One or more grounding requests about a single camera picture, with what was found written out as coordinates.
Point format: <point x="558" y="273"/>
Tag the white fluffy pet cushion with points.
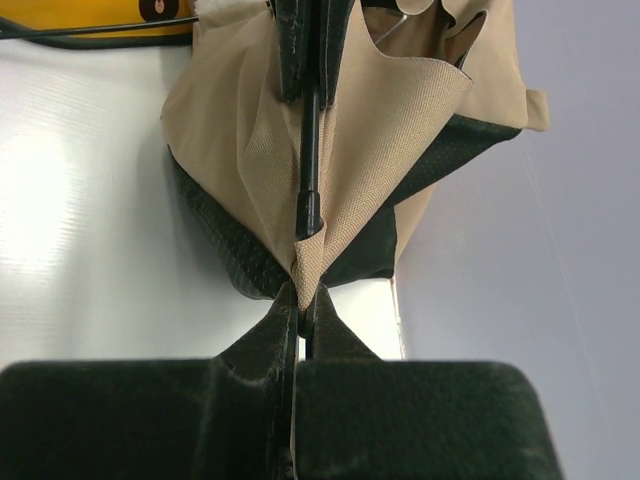
<point x="200" y="7"/>

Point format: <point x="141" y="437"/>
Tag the black tent pole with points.
<point x="119" y="36"/>
<point x="308" y="212"/>

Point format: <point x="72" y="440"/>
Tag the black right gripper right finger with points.
<point x="357" y="416"/>

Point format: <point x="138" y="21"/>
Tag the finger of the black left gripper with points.
<point x="330" y="24"/>
<point x="293" y="22"/>

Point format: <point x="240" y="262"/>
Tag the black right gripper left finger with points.
<point x="224" y="417"/>

